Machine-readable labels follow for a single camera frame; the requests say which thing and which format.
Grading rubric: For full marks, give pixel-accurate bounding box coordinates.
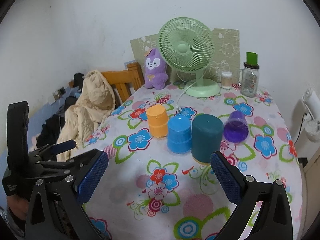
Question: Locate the purple plush toy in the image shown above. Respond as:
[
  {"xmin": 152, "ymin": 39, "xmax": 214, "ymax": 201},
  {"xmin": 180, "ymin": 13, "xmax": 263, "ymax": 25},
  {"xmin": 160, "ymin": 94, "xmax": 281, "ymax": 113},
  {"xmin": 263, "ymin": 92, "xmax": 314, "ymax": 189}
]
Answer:
[{"xmin": 144, "ymin": 48, "xmax": 169, "ymax": 90}]

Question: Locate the purple transparent cup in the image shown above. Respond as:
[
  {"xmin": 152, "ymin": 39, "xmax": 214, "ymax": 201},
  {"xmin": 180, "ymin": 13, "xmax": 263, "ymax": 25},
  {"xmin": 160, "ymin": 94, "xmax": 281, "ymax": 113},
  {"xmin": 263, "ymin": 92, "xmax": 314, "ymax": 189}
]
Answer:
[{"xmin": 223, "ymin": 111, "xmax": 249, "ymax": 144}]

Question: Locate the left hand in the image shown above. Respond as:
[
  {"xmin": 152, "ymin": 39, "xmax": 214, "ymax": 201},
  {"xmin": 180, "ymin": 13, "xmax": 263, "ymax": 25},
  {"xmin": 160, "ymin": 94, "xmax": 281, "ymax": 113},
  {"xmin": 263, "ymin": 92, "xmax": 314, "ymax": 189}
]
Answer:
[{"xmin": 7, "ymin": 195, "xmax": 29, "ymax": 220}]

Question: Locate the white floor fan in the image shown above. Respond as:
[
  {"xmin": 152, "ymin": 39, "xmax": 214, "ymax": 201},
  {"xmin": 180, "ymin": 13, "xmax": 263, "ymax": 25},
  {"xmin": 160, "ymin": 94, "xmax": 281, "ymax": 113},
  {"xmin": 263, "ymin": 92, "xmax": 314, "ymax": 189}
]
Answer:
[{"xmin": 302, "ymin": 86, "xmax": 320, "ymax": 142}]

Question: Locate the glass mason jar mug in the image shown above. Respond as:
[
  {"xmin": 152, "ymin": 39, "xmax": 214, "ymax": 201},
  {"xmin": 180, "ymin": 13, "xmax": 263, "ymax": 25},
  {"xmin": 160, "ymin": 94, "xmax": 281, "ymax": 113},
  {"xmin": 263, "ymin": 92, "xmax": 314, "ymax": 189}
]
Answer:
[{"xmin": 237, "ymin": 51, "xmax": 260, "ymax": 98}]

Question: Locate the cotton swab container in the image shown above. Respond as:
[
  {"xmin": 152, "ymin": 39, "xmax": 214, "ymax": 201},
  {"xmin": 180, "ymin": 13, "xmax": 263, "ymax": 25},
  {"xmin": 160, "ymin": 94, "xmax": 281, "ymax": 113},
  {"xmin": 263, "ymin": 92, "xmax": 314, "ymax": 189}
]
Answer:
[{"xmin": 221, "ymin": 70, "xmax": 233, "ymax": 89}]

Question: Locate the beige quilted jacket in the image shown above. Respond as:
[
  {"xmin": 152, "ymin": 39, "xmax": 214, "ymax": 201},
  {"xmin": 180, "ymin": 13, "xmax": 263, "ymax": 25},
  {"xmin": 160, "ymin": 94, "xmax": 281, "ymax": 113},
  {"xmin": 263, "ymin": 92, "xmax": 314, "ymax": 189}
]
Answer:
[{"xmin": 56, "ymin": 70, "xmax": 116, "ymax": 161}]

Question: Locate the orange plastic cup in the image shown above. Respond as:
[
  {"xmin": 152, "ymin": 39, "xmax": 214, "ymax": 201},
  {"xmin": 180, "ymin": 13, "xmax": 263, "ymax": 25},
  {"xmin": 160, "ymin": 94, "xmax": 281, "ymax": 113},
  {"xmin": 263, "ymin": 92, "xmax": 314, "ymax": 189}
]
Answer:
[{"xmin": 146, "ymin": 105, "xmax": 169, "ymax": 138}]

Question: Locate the white fan cable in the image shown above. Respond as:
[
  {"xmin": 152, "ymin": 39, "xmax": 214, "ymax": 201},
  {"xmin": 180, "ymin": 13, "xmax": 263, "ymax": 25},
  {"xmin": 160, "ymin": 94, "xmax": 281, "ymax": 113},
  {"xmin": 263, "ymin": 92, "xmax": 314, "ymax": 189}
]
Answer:
[{"xmin": 176, "ymin": 68, "xmax": 198, "ymax": 113}]

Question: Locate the light blue plastic cup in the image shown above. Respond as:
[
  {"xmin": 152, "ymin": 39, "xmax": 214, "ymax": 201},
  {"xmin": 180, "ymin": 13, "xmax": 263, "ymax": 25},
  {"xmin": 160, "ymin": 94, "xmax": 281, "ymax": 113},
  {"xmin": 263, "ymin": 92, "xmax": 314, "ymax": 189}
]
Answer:
[{"xmin": 167, "ymin": 115, "xmax": 192, "ymax": 154}]

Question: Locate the green desk fan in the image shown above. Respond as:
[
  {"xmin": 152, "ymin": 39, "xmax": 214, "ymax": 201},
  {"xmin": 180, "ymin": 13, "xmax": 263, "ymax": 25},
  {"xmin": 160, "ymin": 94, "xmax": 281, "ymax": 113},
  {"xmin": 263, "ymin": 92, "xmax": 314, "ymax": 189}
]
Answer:
[{"xmin": 158, "ymin": 17, "xmax": 220, "ymax": 98}]

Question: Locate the dark clothes pile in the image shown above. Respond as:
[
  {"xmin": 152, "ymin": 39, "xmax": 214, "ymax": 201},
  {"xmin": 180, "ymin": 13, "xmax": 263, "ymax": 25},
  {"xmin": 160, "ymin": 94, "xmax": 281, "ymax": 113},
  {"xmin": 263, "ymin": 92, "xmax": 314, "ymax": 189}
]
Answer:
[{"xmin": 29, "ymin": 73, "xmax": 84, "ymax": 151}]

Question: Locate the wooden chair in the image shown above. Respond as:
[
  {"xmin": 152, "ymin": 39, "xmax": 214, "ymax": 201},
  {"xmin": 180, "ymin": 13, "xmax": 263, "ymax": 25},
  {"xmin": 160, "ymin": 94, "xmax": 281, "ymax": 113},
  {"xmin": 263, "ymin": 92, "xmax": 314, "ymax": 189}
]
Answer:
[{"xmin": 81, "ymin": 62, "xmax": 144, "ymax": 109}]

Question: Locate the dark teal cup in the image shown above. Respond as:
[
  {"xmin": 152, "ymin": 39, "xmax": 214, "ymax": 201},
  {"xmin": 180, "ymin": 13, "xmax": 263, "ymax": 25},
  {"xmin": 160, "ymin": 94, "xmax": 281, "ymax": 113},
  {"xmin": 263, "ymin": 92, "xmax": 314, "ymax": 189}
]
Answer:
[{"xmin": 191, "ymin": 114, "xmax": 224, "ymax": 164}]

